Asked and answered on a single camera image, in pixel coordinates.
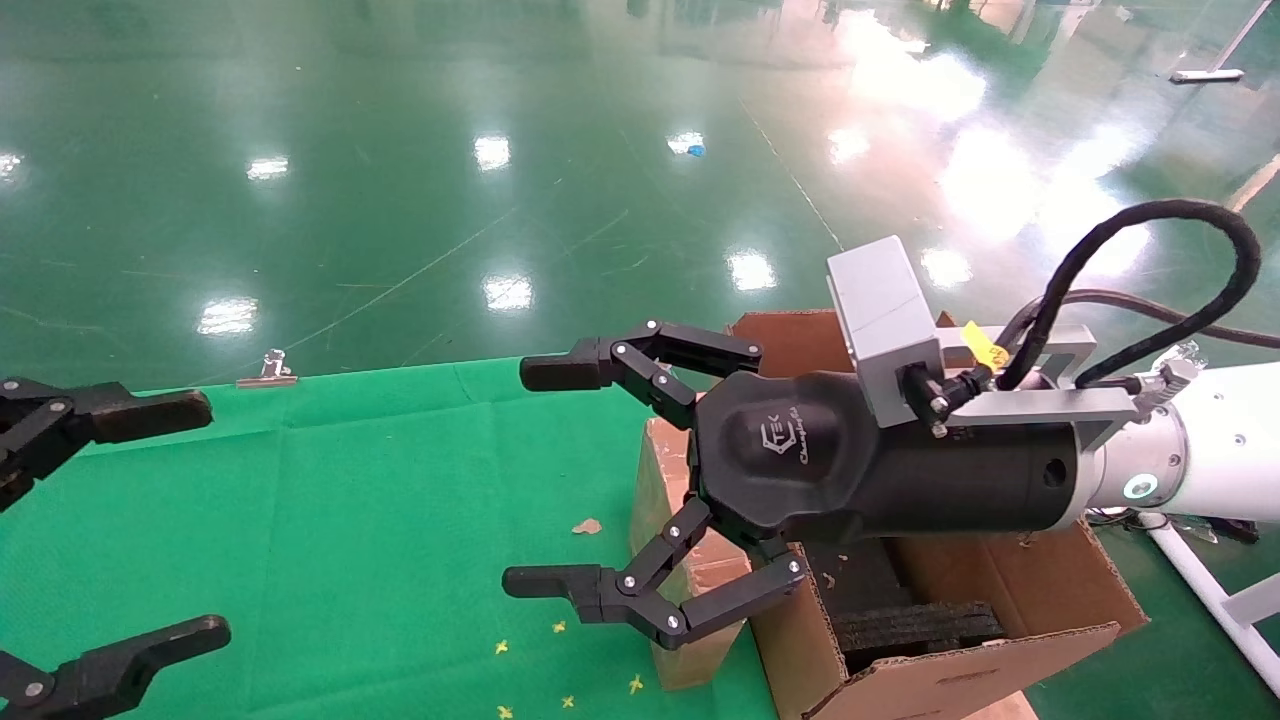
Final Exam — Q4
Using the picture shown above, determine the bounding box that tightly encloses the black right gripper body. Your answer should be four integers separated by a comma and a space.
688, 370, 1084, 547

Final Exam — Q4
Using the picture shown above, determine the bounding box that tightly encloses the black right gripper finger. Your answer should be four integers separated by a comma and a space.
502, 497, 808, 652
520, 320, 763, 433

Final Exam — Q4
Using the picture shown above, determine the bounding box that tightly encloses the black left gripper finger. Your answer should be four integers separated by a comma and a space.
0, 615, 231, 720
0, 378, 213, 513

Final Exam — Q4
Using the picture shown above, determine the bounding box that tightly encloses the large brown cardboard carton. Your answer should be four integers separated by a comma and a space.
733, 310, 1151, 720

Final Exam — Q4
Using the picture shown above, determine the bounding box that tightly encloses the black foam liner sheet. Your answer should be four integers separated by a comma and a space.
800, 540, 906, 611

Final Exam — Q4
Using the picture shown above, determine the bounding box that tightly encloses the silver binder clip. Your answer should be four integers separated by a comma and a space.
236, 349, 299, 389

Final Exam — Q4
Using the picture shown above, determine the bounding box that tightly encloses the black ribbed foam block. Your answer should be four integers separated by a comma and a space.
830, 600, 1007, 673

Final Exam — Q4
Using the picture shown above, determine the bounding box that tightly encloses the white table foot bar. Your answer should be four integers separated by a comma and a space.
1170, 0, 1276, 84

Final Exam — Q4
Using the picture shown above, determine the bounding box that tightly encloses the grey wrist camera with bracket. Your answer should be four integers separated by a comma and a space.
826, 236, 1141, 451

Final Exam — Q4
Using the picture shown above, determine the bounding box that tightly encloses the yellow cable tag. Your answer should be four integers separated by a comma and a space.
960, 321, 1011, 371

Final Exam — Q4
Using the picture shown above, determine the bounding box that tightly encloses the thin black cable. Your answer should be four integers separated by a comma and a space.
1000, 289, 1280, 351

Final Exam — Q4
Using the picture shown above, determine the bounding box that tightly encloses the white tubular table frame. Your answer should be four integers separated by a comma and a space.
1140, 512, 1280, 696

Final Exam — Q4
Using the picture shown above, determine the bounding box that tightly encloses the thick black sleeved cable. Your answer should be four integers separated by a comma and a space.
995, 199, 1263, 393

